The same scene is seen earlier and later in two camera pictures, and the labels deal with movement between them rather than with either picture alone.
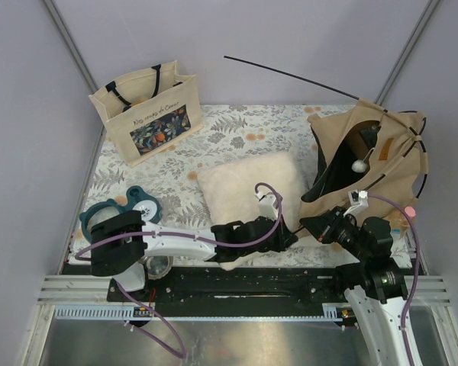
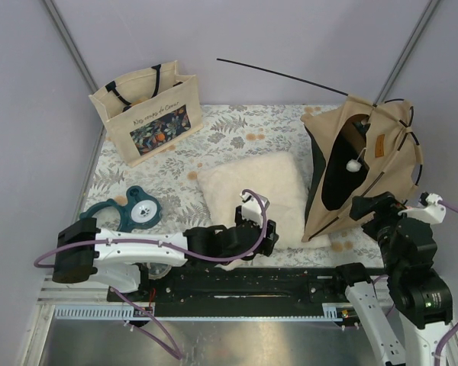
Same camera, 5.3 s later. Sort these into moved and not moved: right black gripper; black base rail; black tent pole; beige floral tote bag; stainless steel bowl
Moved: right black gripper; black tent pole
Not moved: stainless steel bowl; beige floral tote bag; black base rail
